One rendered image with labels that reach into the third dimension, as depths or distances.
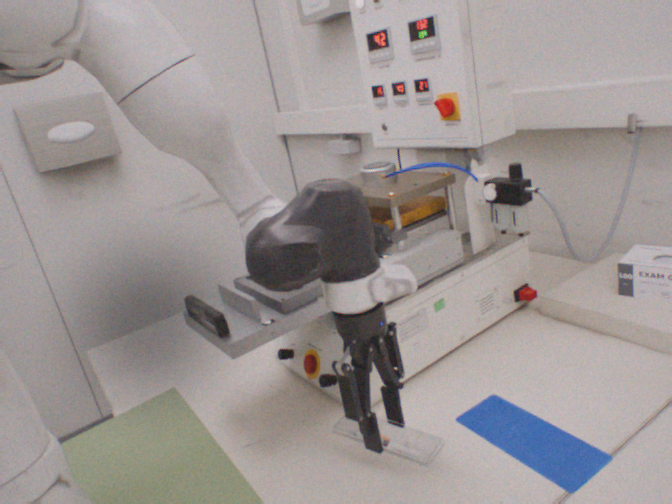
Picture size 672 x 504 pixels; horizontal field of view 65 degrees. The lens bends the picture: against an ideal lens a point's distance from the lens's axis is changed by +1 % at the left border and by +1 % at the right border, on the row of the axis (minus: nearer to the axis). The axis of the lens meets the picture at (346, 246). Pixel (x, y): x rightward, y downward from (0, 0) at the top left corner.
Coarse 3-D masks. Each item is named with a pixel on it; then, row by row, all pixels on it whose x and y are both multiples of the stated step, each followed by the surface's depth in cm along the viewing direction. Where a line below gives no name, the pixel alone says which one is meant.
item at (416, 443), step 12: (348, 420) 88; (384, 420) 86; (348, 432) 85; (384, 432) 83; (396, 432) 82; (408, 432) 82; (420, 432) 81; (384, 444) 80; (396, 444) 80; (408, 444) 79; (420, 444) 79; (432, 444) 78; (420, 456) 77
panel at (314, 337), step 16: (320, 320) 109; (288, 336) 119; (304, 336) 113; (320, 336) 109; (336, 336) 104; (304, 352) 113; (320, 352) 108; (336, 352) 104; (304, 368) 112; (320, 368) 108; (336, 384) 103
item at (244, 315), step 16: (224, 288) 100; (224, 304) 102; (240, 304) 96; (256, 304) 92; (320, 304) 96; (192, 320) 99; (240, 320) 94; (256, 320) 92; (288, 320) 92; (304, 320) 94; (208, 336) 94; (224, 336) 89; (240, 336) 88; (256, 336) 89; (272, 336) 91; (224, 352) 89; (240, 352) 87
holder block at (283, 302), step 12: (240, 288) 106; (252, 288) 101; (264, 288) 99; (300, 288) 98; (312, 288) 95; (264, 300) 98; (276, 300) 93; (288, 300) 93; (300, 300) 94; (312, 300) 96; (288, 312) 93
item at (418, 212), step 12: (408, 204) 112; (420, 204) 110; (432, 204) 110; (444, 204) 112; (372, 216) 108; (384, 216) 106; (408, 216) 106; (420, 216) 108; (432, 216) 111; (408, 228) 107
